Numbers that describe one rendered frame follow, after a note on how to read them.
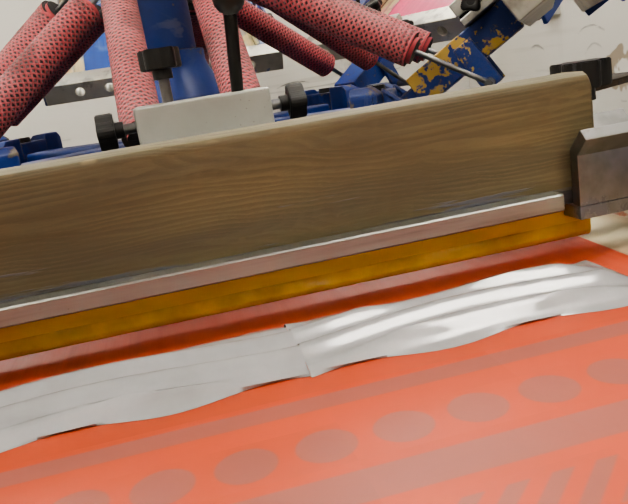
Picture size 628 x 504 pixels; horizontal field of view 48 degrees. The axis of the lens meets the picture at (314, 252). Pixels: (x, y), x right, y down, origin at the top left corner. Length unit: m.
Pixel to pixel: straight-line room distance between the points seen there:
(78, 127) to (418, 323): 4.26
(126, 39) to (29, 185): 0.60
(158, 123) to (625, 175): 0.40
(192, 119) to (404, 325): 0.37
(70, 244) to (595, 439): 0.26
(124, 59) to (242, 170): 0.56
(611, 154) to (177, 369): 0.27
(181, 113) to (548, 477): 0.51
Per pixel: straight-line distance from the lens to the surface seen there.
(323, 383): 0.31
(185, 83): 1.17
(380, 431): 0.27
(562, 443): 0.25
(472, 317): 0.35
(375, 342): 0.33
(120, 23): 1.00
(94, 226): 0.38
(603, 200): 0.45
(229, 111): 0.67
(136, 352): 0.39
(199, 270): 0.38
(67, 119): 4.55
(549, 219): 0.46
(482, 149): 0.42
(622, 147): 0.45
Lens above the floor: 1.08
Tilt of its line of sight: 14 degrees down
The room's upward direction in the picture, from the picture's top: 9 degrees counter-clockwise
